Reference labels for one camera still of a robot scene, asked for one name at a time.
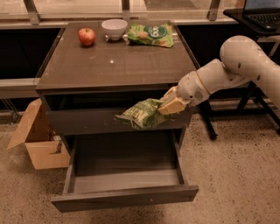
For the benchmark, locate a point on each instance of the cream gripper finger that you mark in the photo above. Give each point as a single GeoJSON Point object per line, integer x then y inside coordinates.
{"type": "Point", "coordinates": [169, 96]}
{"type": "Point", "coordinates": [173, 106]}

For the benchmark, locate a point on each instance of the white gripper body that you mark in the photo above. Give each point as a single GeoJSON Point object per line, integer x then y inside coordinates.
{"type": "Point", "coordinates": [192, 87]}

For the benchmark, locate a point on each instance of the green jalapeno chip bag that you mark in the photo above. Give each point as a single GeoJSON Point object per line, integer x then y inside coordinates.
{"type": "Point", "coordinates": [144, 115]}

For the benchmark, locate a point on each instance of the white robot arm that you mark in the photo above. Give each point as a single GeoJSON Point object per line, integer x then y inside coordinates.
{"type": "Point", "coordinates": [241, 60]}

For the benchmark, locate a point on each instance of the green chip bag with logo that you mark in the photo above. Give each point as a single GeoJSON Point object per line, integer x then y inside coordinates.
{"type": "Point", "coordinates": [157, 35]}

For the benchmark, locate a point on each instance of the dark grey drawer cabinet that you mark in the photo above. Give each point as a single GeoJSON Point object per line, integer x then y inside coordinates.
{"type": "Point", "coordinates": [113, 66]}

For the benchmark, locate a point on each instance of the open bottom drawer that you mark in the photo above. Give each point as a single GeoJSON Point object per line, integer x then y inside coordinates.
{"type": "Point", "coordinates": [125, 169]}

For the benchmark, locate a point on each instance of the scratched middle drawer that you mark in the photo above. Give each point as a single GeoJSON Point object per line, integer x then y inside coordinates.
{"type": "Point", "coordinates": [93, 113]}

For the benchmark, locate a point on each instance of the white ceramic bowl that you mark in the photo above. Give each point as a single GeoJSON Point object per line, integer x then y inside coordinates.
{"type": "Point", "coordinates": [114, 28]}

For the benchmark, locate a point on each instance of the black laptop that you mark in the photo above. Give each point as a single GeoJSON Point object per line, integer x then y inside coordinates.
{"type": "Point", "coordinates": [263, 13]}

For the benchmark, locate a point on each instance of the red apple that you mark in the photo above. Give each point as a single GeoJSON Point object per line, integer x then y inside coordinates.
{"type": "Point", "coordinates": [86, 36]}

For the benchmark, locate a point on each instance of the brown cardboard box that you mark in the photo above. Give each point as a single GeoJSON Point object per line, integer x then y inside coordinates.
{"type": "Point", "coordinates": [45, 148]}

